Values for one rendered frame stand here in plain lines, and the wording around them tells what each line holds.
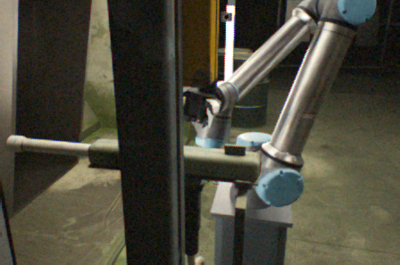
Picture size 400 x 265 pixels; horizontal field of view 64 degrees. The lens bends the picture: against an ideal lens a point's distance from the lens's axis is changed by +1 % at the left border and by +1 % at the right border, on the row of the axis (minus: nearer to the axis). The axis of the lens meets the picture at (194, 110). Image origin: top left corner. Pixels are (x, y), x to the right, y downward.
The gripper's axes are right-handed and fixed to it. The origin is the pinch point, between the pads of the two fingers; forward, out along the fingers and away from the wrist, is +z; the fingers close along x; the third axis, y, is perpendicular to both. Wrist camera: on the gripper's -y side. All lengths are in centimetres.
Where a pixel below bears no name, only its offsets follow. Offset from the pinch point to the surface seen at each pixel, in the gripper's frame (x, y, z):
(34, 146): 19.8, 12.8, 20.0
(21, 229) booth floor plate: 116, 132, -73
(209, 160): -13.2, 4.4, 15.7
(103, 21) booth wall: 199, -1, -227
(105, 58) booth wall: 192, 38, -232
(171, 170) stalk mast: -14.4, -1.0, 35.2
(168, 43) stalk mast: -11.8, -13.9, 36.9
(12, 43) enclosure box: 83, 5, -26
